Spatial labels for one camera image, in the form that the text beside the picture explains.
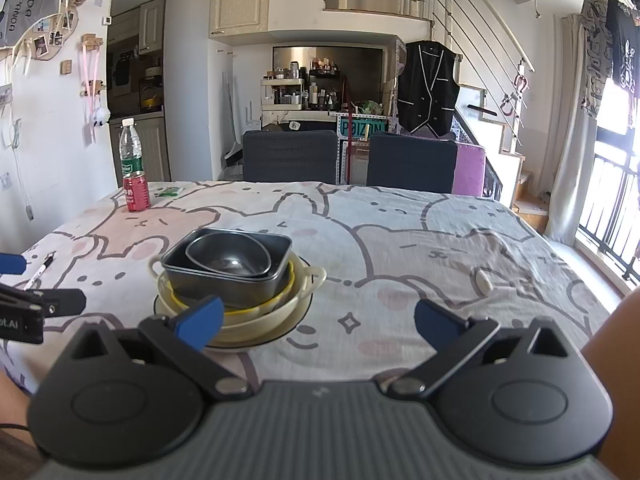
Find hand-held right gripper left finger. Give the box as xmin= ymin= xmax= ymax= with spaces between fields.
xmin=65 ymin=296 xmax=253 ymax=402

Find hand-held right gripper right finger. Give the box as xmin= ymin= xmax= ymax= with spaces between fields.
xmin=390 ymin=299 xmax=573 ymax=402

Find rectangular steel pan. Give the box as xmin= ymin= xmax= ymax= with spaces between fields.
xmin=160 ymin=228 xmax=293 ymax=310

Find round steel bowl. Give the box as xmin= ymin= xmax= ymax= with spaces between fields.
xmin=185 ymin=232 xmax=273 ymax=279

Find white plate with black rim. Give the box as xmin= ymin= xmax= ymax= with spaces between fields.
xmin=153 ymin=260 xmax=314 ymax=352

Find yellow bowl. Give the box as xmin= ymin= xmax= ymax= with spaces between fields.
xmin=164 ymin=259 xmax=297 ymax=317

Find cream bowl with handles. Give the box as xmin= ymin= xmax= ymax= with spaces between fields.
xmin=149 ymin=254 xmax=328 ymax=345

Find person's left forearm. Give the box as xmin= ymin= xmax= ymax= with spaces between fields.
xmin=0 ymin=371 xmax=37 ymax=463

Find person's right forearm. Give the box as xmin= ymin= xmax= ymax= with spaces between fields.
xmin=581 ymin=291 xmax=640 ymax=480

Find black and white pen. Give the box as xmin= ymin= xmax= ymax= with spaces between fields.
xmin=24 ymin=253 xmax=57 ymax=289

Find cat print tablecloth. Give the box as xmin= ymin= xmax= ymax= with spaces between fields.
xmin=0 ymin=180 xmax=617 ymax=397

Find red drink bottle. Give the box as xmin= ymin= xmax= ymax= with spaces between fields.
xmin=119 ymin=117 xmax=152 ymax=213

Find pink chair cushion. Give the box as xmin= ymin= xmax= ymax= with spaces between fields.
xmin=451 ymin=142 xmax=487 ymax=197

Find wooden stairs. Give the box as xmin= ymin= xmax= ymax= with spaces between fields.
xmin=497 ymin=149 xmax=553 ymax=233

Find dark grey dining chair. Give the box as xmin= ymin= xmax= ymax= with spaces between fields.
xmin=242 ymin=129 xmax=339 ymax=185
xmin=366 ymin=133 xmax=459 ymax=194

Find kitchen cabinet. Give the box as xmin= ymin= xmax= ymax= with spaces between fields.
xmin=107 ymin=114 xmax=172 ymax=185

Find balcony railing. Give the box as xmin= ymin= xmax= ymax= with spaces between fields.
xmin=575 ymin=149 xmax=640 ymax=293

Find teal sign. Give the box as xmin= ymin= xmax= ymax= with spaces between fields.
xmin=336 ymin=115 xmax=392 ymax=142

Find yellow pot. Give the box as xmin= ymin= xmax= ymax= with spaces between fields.
xmin=139 ymin=84 xmax=164 ymax=112

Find beige curtain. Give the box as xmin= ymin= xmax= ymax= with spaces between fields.
xmin=544 ymin=10 xmax=610 ymax=247

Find black vest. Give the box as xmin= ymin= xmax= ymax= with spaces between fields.
xmin=396 ymin=39 xmax=462 ymax=137

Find cluttered storage shelf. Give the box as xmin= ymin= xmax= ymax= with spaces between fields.
xmin=259 ymin=56 xmax=347 ymax=122

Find grey patterned garment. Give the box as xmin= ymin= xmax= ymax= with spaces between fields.
xmin=579 ymin=0 xmax=610 ymax=120

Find metal stair railing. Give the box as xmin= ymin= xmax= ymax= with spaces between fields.
xmin=322 ymin=0 xmax=537 ymax=73

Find black printed t-shirt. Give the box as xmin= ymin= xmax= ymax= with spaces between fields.
xmin=604 ymin=0 xmax=640 ymax=103

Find white charger cable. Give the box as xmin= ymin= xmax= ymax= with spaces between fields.
xmin=7 ymin=117 xmax=37 ymax=223

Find photo wall board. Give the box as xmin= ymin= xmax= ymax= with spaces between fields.
xmin=0 ymin=0 xmax=88 ymax=63

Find cream wall cupboard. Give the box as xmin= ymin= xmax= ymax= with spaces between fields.
xmin=209 ymin=0 xmax=272 ymax=40

